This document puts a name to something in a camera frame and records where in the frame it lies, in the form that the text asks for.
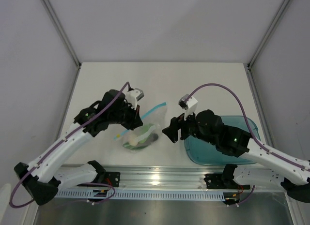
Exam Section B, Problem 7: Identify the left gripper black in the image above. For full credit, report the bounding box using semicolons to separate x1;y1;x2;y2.
108;101;143;130

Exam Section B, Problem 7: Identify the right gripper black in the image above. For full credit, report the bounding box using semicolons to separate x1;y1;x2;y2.
162;106;217;146

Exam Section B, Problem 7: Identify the green cucumber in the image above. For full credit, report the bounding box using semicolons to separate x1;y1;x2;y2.
122;123;157;151

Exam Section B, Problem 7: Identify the clear zip top bag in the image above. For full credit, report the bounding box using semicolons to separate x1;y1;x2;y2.
114;102;168;151

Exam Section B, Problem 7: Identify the white egg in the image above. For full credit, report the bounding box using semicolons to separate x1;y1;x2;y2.
128;134;139;147

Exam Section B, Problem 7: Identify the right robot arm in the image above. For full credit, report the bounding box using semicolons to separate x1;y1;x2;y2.
162;110;310;203

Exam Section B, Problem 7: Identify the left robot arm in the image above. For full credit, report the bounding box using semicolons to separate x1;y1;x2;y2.
14;88;144;206

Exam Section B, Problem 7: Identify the teal plastic tray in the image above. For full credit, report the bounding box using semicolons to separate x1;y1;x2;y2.
184;116;254;165

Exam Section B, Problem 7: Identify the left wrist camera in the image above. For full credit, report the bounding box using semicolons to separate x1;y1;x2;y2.
125;88;144;109

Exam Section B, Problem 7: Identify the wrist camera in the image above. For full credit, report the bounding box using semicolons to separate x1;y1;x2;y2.
178;94;198;120
125;88;144;109

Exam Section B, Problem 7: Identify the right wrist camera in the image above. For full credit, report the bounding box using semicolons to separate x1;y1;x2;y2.
178;94;198;120

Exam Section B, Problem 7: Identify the aluminium rail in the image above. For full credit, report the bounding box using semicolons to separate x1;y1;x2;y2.
58;164;297;193

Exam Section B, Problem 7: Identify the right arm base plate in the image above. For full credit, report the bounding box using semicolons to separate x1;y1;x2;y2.
203;173;250;190

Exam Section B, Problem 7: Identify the white slotted cable duct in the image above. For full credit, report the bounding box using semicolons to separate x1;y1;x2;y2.
56;189;225;201

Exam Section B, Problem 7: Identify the left frame post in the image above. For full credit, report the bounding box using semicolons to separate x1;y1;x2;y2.
40;0;81;69

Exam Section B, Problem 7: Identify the frame post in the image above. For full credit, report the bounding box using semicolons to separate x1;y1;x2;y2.
40;0;81;69
247;0;293;70

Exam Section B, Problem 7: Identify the right frame post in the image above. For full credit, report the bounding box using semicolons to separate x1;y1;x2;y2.
247;0;293;70

